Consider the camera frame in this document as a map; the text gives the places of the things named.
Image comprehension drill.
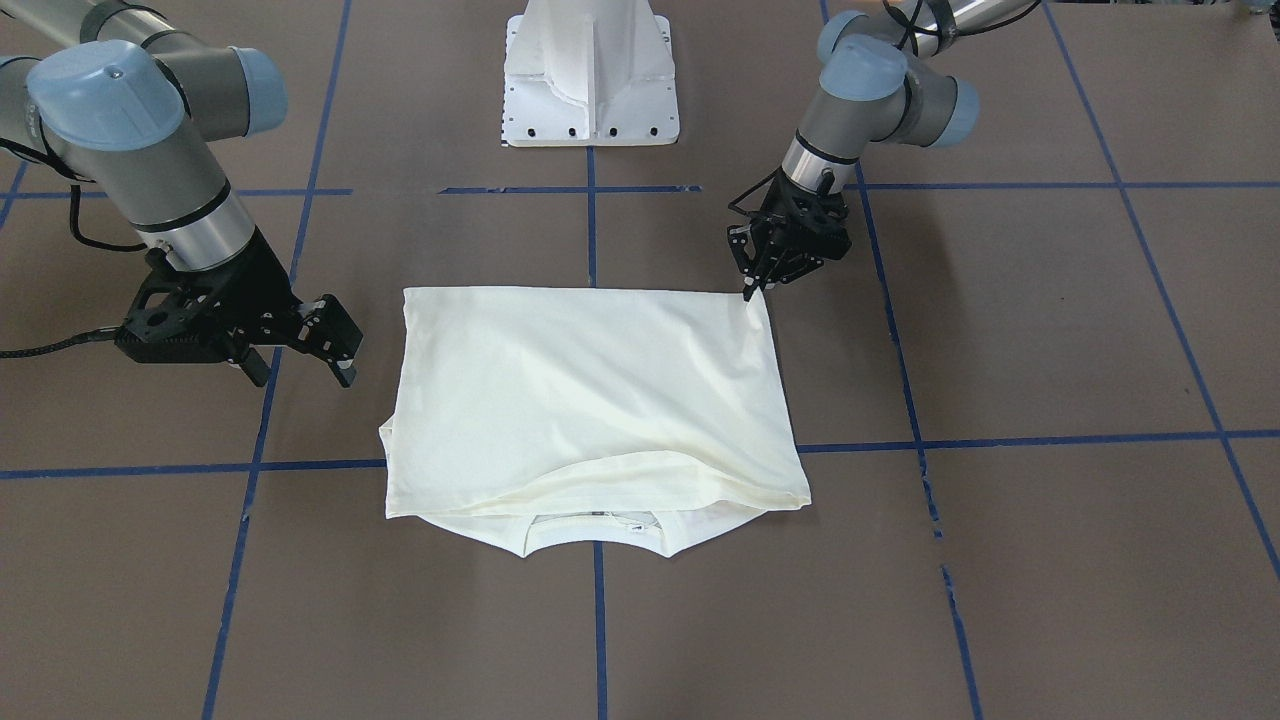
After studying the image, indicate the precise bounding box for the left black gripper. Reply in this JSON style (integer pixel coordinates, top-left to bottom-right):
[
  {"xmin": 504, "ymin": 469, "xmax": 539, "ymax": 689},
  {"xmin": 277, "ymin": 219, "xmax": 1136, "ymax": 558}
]
[{"xmin": 727, "ymin": 170, "xmax": 852, "ymax": 302}]

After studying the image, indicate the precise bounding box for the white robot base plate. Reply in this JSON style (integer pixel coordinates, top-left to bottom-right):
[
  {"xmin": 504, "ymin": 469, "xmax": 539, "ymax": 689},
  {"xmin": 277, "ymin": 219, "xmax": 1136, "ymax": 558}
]
[{"xmin": 500, "ymin": 1, "xmax": 681, "ymax": 149}]

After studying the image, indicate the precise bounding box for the cream cat print t-shirt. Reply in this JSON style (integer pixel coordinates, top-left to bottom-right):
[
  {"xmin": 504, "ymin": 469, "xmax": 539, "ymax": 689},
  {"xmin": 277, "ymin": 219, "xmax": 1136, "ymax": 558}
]
[{"xmin": 379, "ymin": 286, "xmax": 812, "ymax": 557}]

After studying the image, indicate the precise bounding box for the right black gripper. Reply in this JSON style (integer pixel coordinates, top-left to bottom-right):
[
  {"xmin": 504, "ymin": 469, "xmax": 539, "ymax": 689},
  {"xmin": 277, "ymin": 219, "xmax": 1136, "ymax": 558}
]
[{"xmin": 114, "ymin": 231, "xmax": 364, "ymax": 388}]

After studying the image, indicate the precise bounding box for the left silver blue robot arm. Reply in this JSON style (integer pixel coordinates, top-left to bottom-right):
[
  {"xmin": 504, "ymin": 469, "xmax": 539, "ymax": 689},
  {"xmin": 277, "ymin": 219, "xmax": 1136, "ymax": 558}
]
[{"xmin": 727, "ymin": 1, "xmax": 1036, "ymax": 300}]

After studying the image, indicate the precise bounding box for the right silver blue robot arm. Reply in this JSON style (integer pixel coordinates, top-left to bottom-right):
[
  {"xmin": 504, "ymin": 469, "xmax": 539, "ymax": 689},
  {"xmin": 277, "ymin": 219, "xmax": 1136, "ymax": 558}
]
[{"xmin": 3, "ymin": 1, "xmax": 364, "ymax": 387}]

